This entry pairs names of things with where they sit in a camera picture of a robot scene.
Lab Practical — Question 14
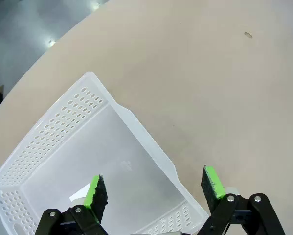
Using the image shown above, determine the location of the white perforated plastic basket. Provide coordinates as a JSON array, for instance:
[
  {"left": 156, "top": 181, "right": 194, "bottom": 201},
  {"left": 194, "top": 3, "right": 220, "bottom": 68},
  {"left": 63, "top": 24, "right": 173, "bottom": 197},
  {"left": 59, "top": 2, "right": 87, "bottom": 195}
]
[{"left": 0, "top": 71, "right": 209, "bottom": 235}]

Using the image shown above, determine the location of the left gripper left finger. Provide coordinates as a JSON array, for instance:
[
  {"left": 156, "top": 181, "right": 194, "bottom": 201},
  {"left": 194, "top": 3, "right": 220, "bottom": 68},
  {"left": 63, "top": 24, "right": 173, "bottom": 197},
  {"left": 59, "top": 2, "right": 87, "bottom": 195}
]
[{"left": 35, "top": 174, "right": 110, "bottom": 235}]

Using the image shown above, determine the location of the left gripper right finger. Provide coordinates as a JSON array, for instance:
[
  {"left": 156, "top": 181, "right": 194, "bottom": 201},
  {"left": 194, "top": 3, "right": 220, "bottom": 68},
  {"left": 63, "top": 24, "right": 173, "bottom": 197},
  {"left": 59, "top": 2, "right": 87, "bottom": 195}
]
[{"left": 200, "top": 165, "right": 286, "bottom": 235}]

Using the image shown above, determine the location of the white paper label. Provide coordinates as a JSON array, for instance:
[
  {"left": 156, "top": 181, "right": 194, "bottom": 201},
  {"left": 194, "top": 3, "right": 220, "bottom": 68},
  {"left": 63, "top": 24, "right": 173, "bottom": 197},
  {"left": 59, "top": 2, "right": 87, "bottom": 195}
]
[{"left": 69, "top": 183, "right": 91, "bottom": 204}]

